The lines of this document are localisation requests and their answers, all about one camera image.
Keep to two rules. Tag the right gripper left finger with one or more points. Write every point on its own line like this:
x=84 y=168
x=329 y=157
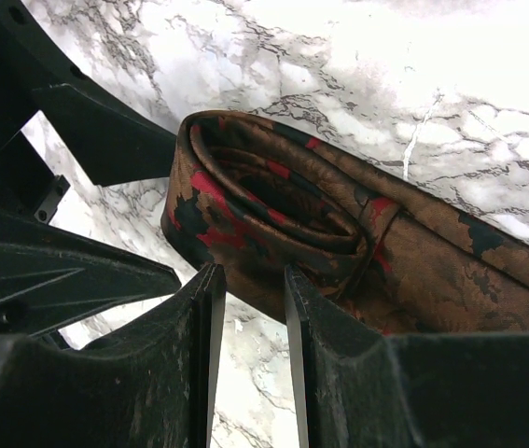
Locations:
x=150 y=383

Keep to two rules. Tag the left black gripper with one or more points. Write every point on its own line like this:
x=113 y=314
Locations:
x=112 y=143

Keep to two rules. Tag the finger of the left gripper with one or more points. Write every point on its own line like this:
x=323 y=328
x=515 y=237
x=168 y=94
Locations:
x=46 y=287

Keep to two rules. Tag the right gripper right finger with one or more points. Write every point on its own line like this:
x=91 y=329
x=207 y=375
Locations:
x=354 y=387

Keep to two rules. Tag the brown red patterned tie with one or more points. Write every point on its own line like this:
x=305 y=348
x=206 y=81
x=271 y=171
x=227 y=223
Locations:
x=255 y=196

